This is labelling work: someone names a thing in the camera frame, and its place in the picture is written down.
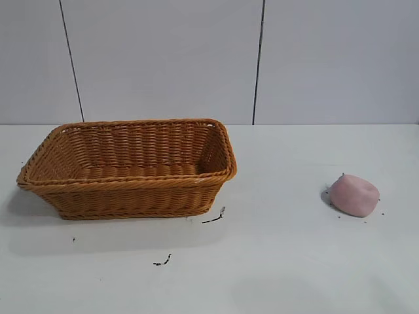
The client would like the brown woven wicker basket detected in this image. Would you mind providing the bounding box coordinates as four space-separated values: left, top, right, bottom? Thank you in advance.
16 118 238 220

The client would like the pink peach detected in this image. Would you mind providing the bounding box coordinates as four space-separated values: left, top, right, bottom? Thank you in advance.
328 173 381 218

